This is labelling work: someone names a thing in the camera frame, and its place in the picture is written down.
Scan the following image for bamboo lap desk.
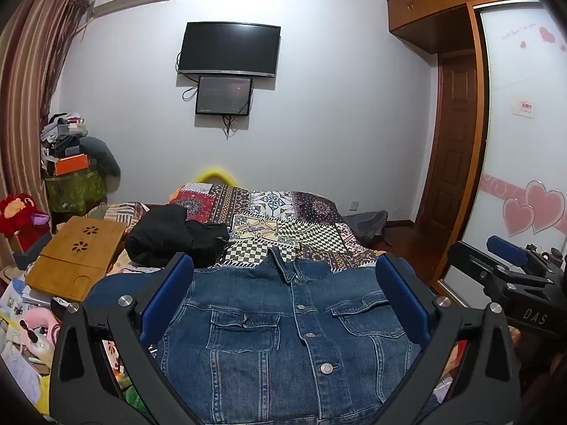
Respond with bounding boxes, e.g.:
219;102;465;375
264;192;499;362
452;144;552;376
24;216;129;302

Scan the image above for orange box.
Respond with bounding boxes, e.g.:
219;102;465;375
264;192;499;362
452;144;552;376
54;154;89;177

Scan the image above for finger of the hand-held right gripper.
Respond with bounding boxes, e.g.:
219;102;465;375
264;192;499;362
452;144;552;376
486;236;548;277
447;242;510;308

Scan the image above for black television cable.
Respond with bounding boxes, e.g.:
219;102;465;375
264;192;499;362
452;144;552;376
176;51;198;103

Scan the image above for wall-mounted black television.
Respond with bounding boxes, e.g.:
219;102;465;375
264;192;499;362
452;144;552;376
176;21;281;79

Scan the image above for green cloth-covered cabinet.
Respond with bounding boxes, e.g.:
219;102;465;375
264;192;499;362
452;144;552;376
44;170;109;223

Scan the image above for cluttered pile with orange box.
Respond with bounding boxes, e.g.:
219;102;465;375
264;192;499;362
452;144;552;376
40;113;89;173

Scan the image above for yellow curved headboard cushion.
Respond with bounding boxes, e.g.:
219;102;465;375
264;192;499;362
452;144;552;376
195;167;242;187

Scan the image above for patchwork patterned bed blanket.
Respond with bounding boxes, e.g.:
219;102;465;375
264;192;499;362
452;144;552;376
84;181;391;275

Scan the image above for wooden overhead cabinet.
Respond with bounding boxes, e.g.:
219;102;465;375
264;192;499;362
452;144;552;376
386;0;550;54

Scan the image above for dark office chair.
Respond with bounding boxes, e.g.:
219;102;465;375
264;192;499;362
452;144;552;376
341;210;389;245

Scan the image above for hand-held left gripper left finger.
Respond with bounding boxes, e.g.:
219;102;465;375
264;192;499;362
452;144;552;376
48;252;200;425

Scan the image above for brown wooden door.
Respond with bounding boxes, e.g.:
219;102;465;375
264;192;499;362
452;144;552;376
414;52;478;233

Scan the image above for black clothing heap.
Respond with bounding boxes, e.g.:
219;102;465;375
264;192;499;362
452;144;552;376
125;205;231;269

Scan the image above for heart-print sliding wardrobe door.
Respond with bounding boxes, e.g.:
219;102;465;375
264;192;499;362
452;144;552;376
443;0;567;311

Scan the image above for pile of papers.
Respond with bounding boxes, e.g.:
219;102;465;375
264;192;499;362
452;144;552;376
0;266;56;410

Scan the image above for pink plush toy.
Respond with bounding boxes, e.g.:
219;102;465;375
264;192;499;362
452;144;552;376
17;307;61;360

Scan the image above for red plush toy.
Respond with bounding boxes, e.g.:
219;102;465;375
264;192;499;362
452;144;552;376
0;192;50;251

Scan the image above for blue denim jacket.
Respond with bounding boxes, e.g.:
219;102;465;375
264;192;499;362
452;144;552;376
84;248;444;425

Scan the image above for small black wall monitor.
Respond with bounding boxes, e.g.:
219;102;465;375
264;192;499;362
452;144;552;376
195;75;254;117

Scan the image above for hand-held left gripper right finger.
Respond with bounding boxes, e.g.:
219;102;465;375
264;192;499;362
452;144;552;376
374;254;521;425

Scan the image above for striped brown curtain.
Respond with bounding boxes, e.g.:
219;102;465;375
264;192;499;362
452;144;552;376
0;0;96;231

